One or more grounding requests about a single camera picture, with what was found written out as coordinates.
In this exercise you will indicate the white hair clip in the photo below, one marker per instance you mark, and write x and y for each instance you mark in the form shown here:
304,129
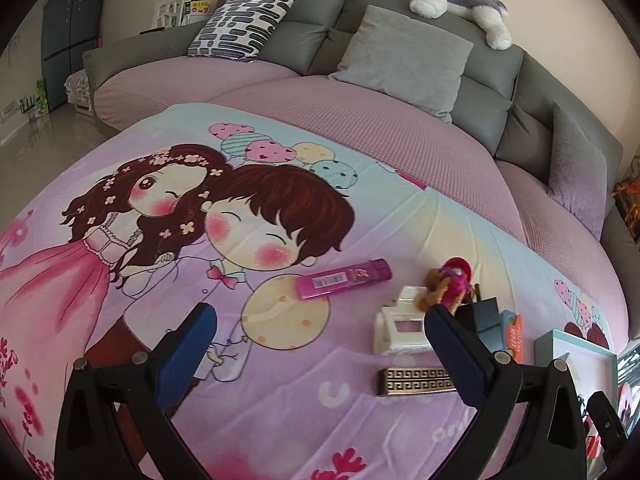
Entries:
400,340

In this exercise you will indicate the toy pup figure pink helmet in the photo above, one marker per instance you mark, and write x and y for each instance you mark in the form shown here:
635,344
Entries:
450,277

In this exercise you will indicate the gold patterned harmonica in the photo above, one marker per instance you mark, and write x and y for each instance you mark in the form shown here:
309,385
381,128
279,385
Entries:
415,381

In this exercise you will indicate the green white boxes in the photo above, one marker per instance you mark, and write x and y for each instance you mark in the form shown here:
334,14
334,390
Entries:
40,97

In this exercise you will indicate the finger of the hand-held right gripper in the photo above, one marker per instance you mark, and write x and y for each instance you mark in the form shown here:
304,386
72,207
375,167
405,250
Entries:
607,425

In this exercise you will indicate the black box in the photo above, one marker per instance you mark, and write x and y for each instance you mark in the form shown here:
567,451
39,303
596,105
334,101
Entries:
482,317

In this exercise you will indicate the grey sofa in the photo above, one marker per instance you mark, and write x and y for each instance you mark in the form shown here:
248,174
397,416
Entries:
300,25

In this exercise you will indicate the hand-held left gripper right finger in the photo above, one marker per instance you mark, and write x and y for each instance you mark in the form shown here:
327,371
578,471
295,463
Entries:
460,360

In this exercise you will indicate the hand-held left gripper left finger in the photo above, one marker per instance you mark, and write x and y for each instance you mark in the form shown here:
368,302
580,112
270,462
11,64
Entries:
185,355

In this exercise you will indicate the picture books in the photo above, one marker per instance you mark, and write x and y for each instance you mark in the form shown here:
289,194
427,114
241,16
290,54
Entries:
172,10

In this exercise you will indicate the dark blue cabinet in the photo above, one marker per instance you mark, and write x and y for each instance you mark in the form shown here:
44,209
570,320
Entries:
70,35

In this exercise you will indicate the grey purple cushion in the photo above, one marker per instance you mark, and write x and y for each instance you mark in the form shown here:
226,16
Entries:
575,170

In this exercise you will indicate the black white patterned cushion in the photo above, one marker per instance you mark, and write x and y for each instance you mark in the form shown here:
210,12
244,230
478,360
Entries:
240,25

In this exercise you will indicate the patterned storage box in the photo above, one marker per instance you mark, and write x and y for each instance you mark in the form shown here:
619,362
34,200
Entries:
77,87

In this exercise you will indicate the pink lighter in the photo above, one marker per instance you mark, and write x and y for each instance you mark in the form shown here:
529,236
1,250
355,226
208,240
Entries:
340,277

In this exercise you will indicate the light grey cushion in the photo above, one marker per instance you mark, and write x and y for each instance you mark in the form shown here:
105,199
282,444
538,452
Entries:
405,55

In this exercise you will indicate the orange blue toy knife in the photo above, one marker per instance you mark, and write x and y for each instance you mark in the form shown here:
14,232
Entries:
514,337

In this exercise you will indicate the printed cartoon blanket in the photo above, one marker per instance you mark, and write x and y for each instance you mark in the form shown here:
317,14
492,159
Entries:
165,280

